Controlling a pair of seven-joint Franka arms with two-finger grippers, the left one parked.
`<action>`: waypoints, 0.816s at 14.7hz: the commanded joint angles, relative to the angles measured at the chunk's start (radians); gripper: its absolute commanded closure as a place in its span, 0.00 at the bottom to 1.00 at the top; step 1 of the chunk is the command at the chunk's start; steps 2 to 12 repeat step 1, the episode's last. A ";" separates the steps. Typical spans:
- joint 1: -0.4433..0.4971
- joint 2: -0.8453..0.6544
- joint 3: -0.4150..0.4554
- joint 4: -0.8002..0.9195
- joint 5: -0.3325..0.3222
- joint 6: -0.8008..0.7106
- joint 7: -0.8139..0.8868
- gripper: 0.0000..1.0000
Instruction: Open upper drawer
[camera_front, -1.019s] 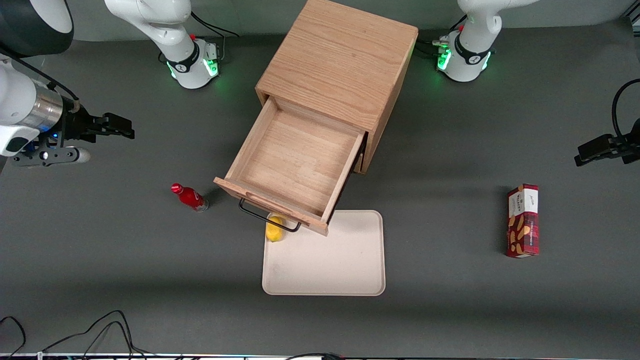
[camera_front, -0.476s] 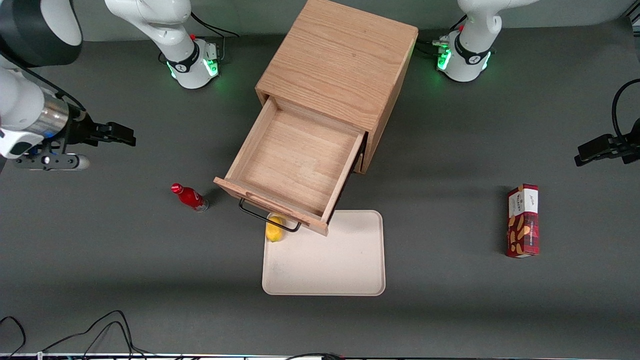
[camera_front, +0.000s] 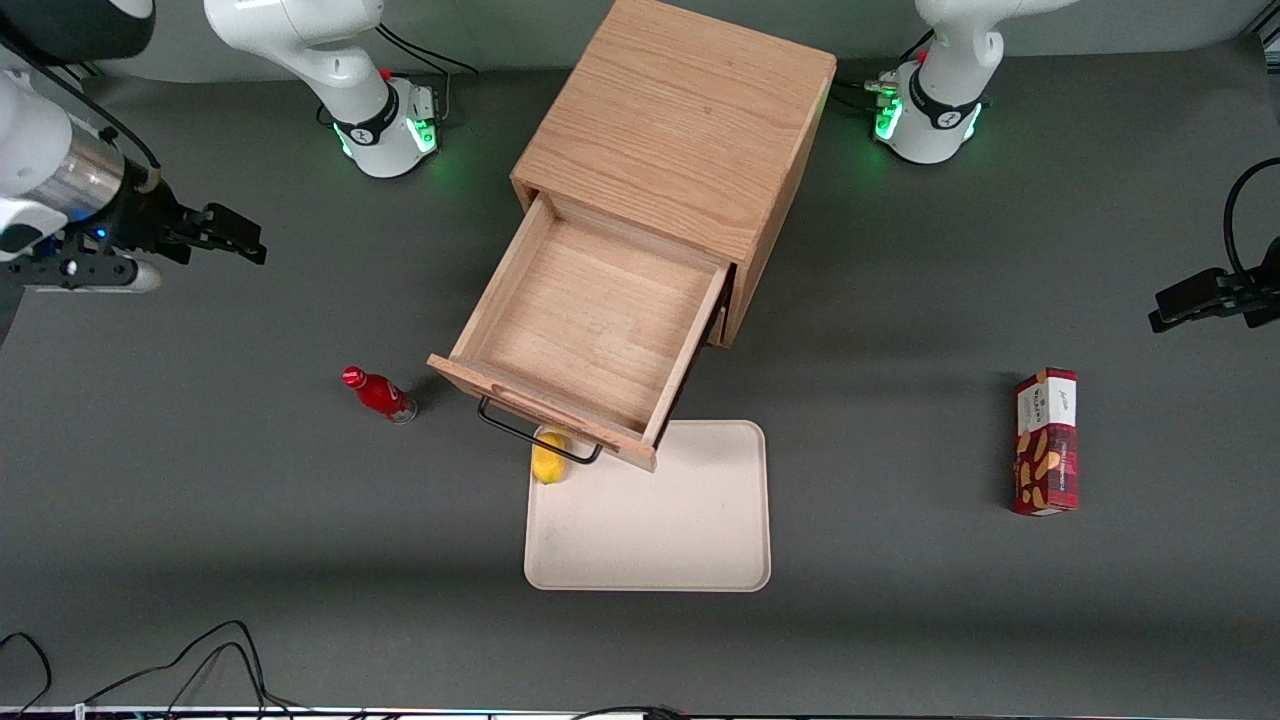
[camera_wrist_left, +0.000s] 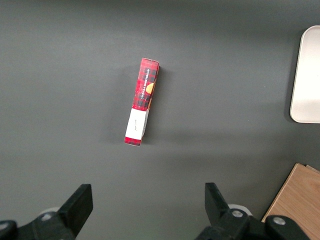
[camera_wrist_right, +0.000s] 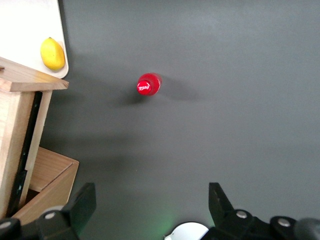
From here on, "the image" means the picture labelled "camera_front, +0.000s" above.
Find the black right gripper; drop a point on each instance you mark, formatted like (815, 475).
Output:
(150, 222)

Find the red bottle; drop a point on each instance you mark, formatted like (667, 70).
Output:
(380, 395)

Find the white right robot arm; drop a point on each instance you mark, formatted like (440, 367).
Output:
(300, 30)

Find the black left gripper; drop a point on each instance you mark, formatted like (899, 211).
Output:
(1252, 291)

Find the wooden drawer cabinet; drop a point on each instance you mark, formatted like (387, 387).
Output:
(700, 120)

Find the red plaid shortbread box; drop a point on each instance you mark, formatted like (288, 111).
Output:
(1045, 450)

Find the beige plastic tray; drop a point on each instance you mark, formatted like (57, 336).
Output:
(660, 530)

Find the yellow lemon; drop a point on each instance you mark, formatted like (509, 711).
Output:
(548, 470)

